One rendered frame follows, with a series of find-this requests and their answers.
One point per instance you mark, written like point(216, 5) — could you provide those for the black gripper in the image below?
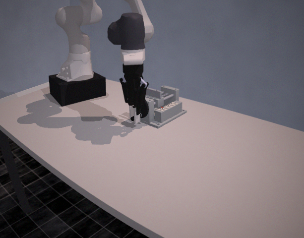
point(134, 89)

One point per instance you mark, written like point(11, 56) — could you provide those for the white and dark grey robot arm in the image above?
point(131, 31)

